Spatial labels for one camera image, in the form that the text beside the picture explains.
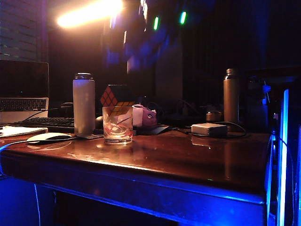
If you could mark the Rubik's cube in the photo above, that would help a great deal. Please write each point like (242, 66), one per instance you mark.
(115, 96)

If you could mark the blue lit metal frame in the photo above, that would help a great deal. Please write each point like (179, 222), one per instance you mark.
(283, 153)

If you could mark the white paper sheets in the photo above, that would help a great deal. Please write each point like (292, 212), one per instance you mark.
(21, 130)

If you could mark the silver laptop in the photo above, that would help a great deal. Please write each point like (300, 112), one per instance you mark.
(23, 106)

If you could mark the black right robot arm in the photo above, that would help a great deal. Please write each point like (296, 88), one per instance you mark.
(141, 47)

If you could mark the brown metal thermos bottle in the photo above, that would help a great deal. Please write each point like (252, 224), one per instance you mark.
(231, 99)

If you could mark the white computer mouse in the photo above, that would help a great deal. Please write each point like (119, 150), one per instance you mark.
(48, 137)

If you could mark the window blind slats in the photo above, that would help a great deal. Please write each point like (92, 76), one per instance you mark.
(21, 30)

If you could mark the bright lamp light bar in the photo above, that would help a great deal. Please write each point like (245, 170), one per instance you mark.
(89, 13)

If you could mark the black keyboard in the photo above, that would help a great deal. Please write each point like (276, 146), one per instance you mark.
(49, 123)

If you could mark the clear glass cup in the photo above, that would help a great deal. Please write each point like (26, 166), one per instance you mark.
(117, 131)

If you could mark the white insulated bottle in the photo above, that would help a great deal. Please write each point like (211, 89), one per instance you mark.
(84, 106)

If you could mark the dark notebook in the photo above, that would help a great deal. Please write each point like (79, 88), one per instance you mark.
(152, 130)

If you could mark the white power adapter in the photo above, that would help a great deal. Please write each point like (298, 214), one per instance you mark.
(208, 129)

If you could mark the flat card coaster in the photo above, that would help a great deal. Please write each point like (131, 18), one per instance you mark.
(92, 136)

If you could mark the small metal can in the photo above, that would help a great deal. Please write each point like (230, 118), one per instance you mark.
(213, 116)

